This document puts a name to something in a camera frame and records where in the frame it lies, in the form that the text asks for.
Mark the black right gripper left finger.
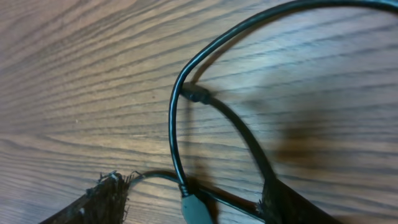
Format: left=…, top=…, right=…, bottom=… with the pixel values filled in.
left=40, top=171, right=131, bottom=224

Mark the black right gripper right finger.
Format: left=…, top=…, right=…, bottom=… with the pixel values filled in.
left=257, top=179, right=341, bottom=224

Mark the black USB cable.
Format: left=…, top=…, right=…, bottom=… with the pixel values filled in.
left=129, top=0, right=398, bottom=224

